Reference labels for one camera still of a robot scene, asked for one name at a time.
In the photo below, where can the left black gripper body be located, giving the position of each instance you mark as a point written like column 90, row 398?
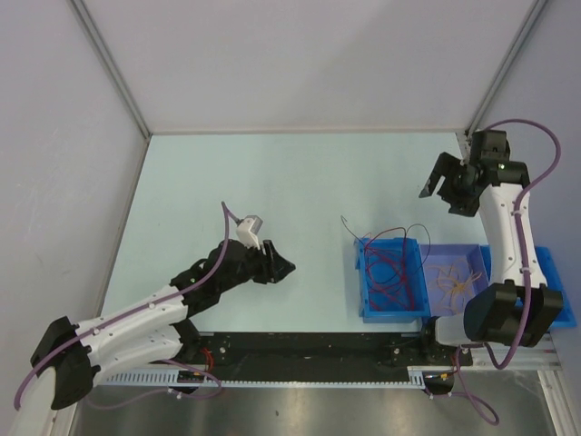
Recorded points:
column 255, row 267

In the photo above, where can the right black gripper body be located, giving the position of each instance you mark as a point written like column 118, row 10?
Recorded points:
column 455, row 191

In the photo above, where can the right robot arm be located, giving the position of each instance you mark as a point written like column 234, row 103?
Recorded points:
column 518, row 306

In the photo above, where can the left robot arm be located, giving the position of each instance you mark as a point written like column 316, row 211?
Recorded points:
column 157, row 329

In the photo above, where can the purple plastic tray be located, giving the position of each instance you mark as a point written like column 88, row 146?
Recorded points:
column 451, row 276

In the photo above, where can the blue plastic bin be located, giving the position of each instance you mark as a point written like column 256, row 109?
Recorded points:
column 391, row 281
column 566, row 318

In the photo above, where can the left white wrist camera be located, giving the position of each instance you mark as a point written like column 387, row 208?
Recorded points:
column 247, row 231

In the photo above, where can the slotted cable duct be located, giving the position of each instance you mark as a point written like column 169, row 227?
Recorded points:
column 171, row 376

